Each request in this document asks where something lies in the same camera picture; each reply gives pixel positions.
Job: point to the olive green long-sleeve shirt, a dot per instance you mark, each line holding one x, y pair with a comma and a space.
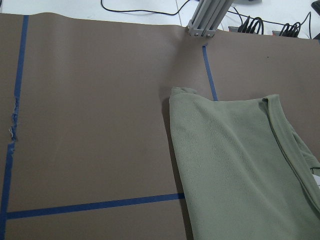
246, 173

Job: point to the aluminium frame post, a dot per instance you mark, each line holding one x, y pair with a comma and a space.
207, 17

